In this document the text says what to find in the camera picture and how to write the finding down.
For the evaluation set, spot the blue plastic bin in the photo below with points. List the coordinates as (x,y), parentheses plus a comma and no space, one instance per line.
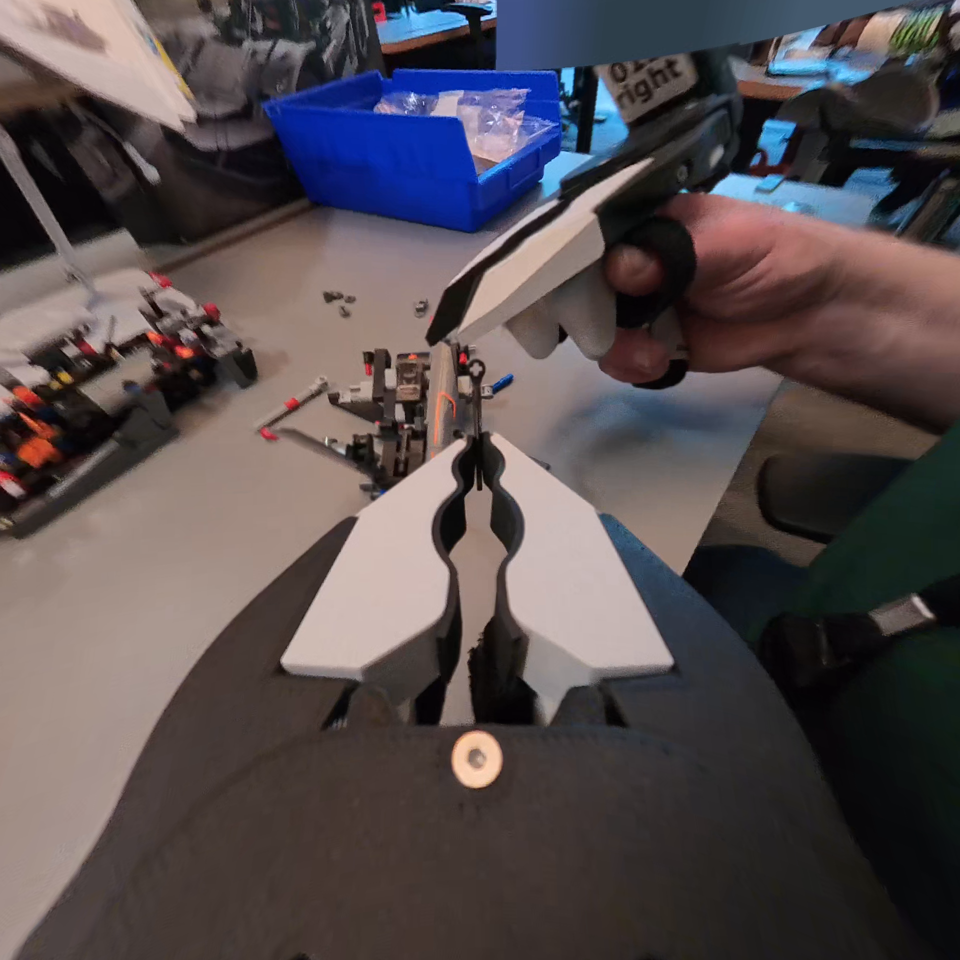
(390,165)

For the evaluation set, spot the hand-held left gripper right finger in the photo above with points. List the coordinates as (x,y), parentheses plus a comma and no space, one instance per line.
(585,600)

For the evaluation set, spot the dark lego box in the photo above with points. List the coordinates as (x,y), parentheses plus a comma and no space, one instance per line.
(225,150)

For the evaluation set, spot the person's right forearm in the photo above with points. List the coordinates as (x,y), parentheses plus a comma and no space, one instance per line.
(900,322)

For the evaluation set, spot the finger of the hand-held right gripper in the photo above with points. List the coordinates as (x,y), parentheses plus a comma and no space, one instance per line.
(540,270)
(600,191)

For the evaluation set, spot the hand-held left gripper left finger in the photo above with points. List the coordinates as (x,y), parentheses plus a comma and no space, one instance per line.
(367,600)

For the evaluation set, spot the thin white stand rod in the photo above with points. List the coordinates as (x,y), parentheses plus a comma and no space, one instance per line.
(37,199)

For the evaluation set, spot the instruction booklet stack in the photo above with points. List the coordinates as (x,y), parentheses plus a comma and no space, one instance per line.
(90,52)

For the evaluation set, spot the grey lego assembly orange stripe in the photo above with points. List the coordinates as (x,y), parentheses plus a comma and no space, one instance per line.
(439,390)

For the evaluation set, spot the lego car chassis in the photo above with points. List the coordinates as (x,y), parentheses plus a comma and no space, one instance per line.
(112,397)

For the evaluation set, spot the grey lego axle red bushes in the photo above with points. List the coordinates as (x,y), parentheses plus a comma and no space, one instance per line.
(296,400)

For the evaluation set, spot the person's dark blue pants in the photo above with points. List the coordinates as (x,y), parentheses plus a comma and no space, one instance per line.
(742,592)

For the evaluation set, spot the person's right hand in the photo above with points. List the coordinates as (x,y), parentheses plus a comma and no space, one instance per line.
(765,285)

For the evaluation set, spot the white stand base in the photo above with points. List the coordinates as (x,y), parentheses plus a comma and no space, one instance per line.
(45,322)

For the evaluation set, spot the black office chair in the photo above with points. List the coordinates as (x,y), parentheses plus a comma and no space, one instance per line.
(825,495)

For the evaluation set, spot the clear plastic bags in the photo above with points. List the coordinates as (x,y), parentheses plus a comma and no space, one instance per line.
(480,120)

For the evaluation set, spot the small black lego panel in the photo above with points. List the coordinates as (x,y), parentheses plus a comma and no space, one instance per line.
(478,420)

